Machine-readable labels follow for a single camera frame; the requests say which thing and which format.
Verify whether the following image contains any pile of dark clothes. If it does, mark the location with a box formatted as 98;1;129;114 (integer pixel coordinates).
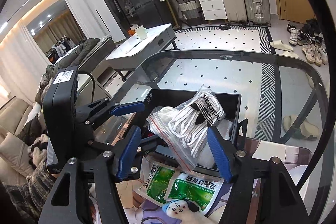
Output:
23;116;49;170

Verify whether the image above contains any beige slipper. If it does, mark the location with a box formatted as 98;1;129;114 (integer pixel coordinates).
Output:
281;50;300;58
269;40;294;52

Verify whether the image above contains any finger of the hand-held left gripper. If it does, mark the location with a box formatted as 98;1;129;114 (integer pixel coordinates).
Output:
75;99;146;125
88;133;168;180

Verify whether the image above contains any diamond pattern rug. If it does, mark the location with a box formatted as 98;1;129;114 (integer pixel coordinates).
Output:
102;26;283;141

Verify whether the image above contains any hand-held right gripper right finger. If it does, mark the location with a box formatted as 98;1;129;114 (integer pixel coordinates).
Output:
207;126;313;224

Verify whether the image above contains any green medicine packet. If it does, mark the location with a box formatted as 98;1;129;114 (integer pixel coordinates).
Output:
138;160;182;208
165;169;225;217

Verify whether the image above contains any pile of sneakers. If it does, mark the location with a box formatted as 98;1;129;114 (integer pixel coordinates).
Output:
286;18;329;67

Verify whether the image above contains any white blue plush doll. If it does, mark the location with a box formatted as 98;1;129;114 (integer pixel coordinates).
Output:
161;199;208;224

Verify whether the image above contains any woven laundry basket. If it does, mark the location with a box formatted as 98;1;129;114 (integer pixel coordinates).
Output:
178;0;204;26

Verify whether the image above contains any olive slipper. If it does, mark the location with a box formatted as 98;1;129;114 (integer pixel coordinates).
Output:
294;120;320;141
283;115;300;133

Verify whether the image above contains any brown curtain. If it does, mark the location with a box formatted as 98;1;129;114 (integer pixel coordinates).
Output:
34;10;87;57

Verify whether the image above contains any person's left forearm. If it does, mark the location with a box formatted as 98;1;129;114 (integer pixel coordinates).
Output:
0;158;57;224

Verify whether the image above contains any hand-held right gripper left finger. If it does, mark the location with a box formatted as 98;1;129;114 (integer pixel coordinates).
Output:
39;126;142;224

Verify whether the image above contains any grey white coffee table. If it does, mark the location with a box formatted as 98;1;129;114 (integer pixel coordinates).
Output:
106;23;176;83

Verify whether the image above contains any clear bag of white shoelaces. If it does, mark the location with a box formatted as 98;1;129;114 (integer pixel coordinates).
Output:
146;84;227;172

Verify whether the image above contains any beige sofa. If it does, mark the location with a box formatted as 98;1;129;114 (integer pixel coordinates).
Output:
0;97;47;180

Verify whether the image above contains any olive padded jacket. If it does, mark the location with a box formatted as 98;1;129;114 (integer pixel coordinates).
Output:
35;37;102;104

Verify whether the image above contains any black cardboard box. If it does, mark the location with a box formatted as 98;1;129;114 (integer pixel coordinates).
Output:
115;84;249;171

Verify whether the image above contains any black cable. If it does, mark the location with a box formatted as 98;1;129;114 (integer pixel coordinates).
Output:
77;70;96;104

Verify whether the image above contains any pale plastic cup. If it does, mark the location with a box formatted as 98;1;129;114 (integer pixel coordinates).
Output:
135;25;148;40

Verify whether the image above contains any printed table mat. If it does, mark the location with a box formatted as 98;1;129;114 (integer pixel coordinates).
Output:
87;137;313;224

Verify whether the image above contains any grey mattress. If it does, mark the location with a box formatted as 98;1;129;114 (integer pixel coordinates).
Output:
78;34;116;70

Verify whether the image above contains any white curtain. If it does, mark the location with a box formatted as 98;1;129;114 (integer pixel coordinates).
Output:
0;27;53;107

